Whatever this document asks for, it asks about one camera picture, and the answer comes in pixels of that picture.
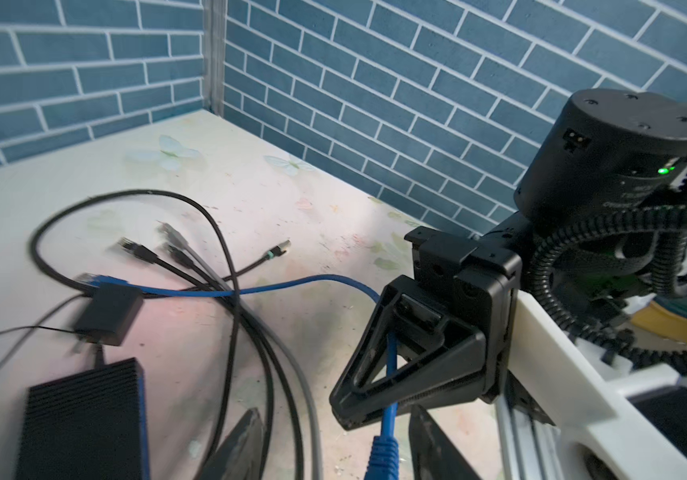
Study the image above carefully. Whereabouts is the grey ethernet cable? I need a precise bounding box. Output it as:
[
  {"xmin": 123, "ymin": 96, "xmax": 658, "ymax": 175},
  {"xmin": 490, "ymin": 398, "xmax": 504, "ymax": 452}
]
[{"xmin": 156, "ymin": 221, "xmax": 325, "ymax": 480}]

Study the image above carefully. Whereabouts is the black ethernet cable gold plug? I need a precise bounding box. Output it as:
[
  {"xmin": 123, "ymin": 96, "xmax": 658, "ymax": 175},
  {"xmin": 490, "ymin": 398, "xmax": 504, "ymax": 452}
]
[{"xmin": 27, "ymin": 188, "xmax": 293, "ymax": 480}]

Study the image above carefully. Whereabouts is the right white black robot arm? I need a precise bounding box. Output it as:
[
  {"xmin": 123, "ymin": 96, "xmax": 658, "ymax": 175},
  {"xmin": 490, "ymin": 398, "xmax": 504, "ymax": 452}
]
[{"xmin": 329, "ymin": 89, "xmax": 687, "ymax": 430}]

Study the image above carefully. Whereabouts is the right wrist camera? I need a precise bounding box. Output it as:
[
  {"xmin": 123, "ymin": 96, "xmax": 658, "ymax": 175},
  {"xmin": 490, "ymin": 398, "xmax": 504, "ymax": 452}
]
[{"xmin": 495, "ymin": 292, "xmax": 687, "ymax": 479}]

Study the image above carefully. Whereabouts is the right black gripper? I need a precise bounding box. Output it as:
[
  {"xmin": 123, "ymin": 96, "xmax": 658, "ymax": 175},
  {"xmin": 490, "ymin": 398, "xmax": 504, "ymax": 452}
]
[{"xmin": 329, "ymin": 227, "xmax": 523, "ymax": 430}]

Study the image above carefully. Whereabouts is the black power adapter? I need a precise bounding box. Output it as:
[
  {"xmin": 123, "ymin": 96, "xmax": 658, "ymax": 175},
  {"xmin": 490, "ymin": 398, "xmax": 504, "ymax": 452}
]
[{"xmin": 0, "ymin": 283, "xmax": 144, "ymax": 370}]

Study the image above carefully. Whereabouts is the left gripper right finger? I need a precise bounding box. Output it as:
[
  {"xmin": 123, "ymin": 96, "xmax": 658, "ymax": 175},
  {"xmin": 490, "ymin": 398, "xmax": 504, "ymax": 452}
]
[{"xmin": 409, "ymin": 405, "xmax": 481, "ymax": 480}]

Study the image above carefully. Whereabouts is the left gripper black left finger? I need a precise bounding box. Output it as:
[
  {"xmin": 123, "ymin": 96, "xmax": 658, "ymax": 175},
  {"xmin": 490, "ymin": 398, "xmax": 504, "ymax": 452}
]
[{"xmin": 197, "ymin": 408, "xmax": 264, "ymax": 480}]

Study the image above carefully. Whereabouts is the blue ethernet cable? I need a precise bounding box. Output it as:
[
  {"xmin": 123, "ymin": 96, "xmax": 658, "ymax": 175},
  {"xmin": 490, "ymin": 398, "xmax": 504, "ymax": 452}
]
[{"xmin": 78, "ymin": 272, "xmax": 401, "ymax": 480}]

